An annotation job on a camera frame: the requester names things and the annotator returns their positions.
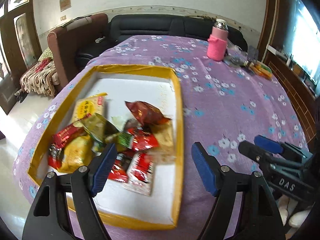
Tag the right white gloved hand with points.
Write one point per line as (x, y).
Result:
(289, 215)

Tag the red gold long packet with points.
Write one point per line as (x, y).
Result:
(65, 136)

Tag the wooden glass door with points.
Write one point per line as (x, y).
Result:
(20, 47)

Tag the clear bag dark contents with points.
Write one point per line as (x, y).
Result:
(234, 55)

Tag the dark red foil packet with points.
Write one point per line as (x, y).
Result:
(146, 114)

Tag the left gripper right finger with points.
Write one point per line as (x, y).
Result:
(258, 216)

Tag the patterned blanket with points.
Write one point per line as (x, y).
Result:
(41, 78)

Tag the beige long biscuit pack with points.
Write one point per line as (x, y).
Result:
(165, 153)

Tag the red white snack packet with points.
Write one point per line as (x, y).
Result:
(140, 174)

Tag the large yellow snack bag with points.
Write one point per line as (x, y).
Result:
(76, 154)

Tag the orange green biscuit packs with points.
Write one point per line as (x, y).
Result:
(261, 70)

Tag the wooden tv cabinet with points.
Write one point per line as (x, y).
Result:
(303, 101)

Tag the red black candy packet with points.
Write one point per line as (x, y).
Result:
(55, 155)

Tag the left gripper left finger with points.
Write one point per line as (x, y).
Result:
(48, 217)

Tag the yellow rimmed white box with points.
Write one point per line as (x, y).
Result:
(158, 86)

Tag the yellow label cake pack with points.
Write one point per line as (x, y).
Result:
(89, 106)

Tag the small red sachet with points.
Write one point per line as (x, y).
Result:
(119, 169)

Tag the pink knit covered thermos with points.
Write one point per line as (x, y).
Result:
(217, 41)

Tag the purple floral tablecloth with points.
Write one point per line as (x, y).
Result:
(222, 106)

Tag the white green snack packet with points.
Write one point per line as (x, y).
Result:
(120, 122)

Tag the black leather sofa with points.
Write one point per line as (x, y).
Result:
(123, 27)

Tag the black phone stand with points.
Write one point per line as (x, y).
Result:
(252, 56)

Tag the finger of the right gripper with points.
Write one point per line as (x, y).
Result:
(268, 159)
(285, 149)

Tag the green gold snack packet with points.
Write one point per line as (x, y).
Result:
(98, 127)

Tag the brown armchair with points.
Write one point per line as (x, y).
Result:
(64, 42)

